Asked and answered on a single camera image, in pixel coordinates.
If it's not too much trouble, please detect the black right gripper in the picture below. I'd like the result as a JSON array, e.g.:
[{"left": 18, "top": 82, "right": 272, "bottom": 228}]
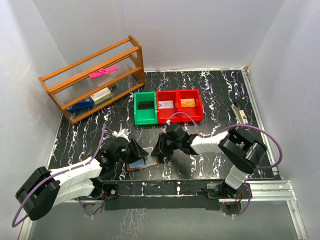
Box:
[{"left": 152, "top": 133, "right": 181, "bottom": 157}]

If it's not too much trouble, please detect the brown leather card holder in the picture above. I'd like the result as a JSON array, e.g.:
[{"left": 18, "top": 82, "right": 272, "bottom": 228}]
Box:
[{"left": 126, "top": 147, "right": 160, "bottom": 171}]

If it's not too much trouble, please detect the grey VIP card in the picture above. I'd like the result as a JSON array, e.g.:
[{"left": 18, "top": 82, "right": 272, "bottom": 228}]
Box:
[{"left": 137, "top": 101, "right": 155, "bottom": 110}]

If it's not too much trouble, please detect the gold card with magnetic stripe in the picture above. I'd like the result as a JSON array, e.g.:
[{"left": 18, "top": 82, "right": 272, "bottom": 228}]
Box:
[{"left": 180, "top": 98, "right": 196, "bottom": 108}]

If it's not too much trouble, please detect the dark card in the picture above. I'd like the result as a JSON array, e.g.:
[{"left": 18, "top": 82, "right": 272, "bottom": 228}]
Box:
[{"left": 144, "top": 146, "right": 158, "bottom": 167}]

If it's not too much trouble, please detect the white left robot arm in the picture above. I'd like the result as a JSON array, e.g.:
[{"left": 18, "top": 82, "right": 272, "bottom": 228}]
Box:
[{"left": 15, "top": 136, "right": 149, "bottom": 221}]

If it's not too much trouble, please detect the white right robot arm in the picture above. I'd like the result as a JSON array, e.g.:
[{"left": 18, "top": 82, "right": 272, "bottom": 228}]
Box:
[{"left": 151, "top": 123, "right": 267, "bottom": 199}]

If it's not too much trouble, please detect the white card in bin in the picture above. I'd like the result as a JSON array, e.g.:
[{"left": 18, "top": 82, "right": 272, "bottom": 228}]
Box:
[{"left": 158, "top": 100, "right": 175, "bottom": 109}]

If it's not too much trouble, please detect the red plastic bin middle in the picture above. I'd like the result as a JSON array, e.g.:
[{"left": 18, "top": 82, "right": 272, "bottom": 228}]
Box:
[{"left": 156, "top": 90, "right": 179, "bottom": 124}]

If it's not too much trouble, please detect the red plastic bin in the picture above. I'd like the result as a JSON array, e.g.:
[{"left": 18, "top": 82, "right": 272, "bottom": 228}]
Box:
[
  {"left": 156, "top": 90, "right": 179, "bottom": 124},
  {"left": 177, "top": 89, "right": 204, "bottom": 122}
]

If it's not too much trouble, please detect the green plastic bin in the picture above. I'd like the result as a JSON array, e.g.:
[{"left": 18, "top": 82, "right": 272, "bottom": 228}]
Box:
[{"left": 133, "top": 91, "right": 158, "bottom": 126}]

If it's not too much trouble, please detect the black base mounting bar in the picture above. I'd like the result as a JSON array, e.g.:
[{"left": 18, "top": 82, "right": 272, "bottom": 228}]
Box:
[{"left": 101, "top": 179, "right": 250, "bottom": 215}]

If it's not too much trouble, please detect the red plastic bin right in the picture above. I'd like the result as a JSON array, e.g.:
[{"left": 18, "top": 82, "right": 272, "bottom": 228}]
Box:
[{"left": 177, "top": 89, "right": 204, "bottom": 122}]

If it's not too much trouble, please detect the white red small box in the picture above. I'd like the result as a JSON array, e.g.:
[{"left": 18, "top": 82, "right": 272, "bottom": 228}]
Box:
[{"left": 90, "top": 87, "right": 112, "bottom": 105}]

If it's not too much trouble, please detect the blue stapler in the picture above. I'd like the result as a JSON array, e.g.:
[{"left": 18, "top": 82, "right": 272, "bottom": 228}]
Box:
[{"left": 66, "top": 98, "right": 94, "bottom": 112}]

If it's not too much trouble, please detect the grey metal stapler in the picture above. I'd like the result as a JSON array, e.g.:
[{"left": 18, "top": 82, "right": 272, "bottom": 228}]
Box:
[{"left": 231, "top": 100, "right": 249, "bottom": 125}]

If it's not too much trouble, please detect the wooden shelf rack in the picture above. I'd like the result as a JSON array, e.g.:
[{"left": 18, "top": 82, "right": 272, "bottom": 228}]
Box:
[{"left": 39, "top": 35, "right": 146, "bottom": 125}]

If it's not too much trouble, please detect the pink plastic clip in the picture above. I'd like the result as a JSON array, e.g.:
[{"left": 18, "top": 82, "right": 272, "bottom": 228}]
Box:
[{"left": 89, "top": 65, "right": 119, "bottom": 79}]

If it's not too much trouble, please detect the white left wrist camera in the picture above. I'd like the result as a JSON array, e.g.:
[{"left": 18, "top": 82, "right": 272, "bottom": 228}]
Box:
[{"left": 112, "top": 128, "right": 129, "bottom": 141}]

